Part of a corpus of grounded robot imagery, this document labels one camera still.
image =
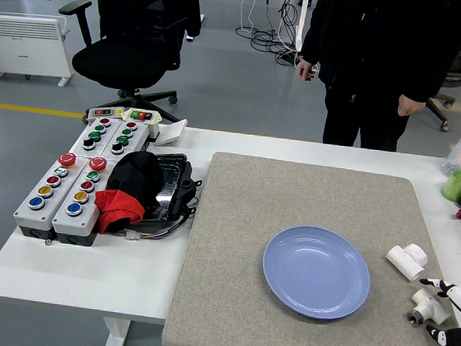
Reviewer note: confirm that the person's right hand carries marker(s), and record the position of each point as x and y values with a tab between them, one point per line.
306	69

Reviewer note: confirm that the person's left hand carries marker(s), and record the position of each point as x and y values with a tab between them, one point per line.
411	106

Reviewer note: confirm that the white tee fitting metal thread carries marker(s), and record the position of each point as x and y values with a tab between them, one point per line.
428	307

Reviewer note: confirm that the large white tee pipe fitting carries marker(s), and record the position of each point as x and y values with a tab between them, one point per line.
406	260

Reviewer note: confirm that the person's left forearm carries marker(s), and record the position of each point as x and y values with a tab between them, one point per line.
427	76

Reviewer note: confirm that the person's right forearm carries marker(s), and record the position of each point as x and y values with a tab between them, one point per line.
313	40

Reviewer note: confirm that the blue round plate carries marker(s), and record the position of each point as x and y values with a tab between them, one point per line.
314	274

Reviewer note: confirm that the white upright pole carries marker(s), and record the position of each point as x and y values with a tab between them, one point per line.
302	19

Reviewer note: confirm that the person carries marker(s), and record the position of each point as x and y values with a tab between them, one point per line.
381	53

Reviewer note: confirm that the green cup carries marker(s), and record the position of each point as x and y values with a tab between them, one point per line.
455	186

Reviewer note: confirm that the grey-brown mat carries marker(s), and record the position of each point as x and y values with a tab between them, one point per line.
251	222

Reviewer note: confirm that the black plastic tray device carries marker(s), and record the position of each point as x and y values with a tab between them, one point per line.
172	185

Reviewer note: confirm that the grey four-button control box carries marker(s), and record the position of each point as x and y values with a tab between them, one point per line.
135	140
82	137

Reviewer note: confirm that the black office chair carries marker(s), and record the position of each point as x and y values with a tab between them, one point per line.
119	64

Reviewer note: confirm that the black cloth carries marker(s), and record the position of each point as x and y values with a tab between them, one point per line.
135	174

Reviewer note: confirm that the red cloth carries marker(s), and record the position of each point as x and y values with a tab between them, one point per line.
117	204

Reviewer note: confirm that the white panel heater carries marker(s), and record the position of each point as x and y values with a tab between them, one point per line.
25	48

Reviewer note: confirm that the grey five-button control box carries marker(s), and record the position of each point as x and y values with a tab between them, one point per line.
33	216
67	221

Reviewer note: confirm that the white table leg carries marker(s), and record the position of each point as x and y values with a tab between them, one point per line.
116	337

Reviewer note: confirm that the white wall switch panel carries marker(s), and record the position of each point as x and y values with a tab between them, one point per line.
172	133

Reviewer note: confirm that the white red-green switch box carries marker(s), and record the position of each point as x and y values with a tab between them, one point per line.
141	116

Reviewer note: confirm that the grey switch box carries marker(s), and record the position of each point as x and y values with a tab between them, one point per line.
102	112

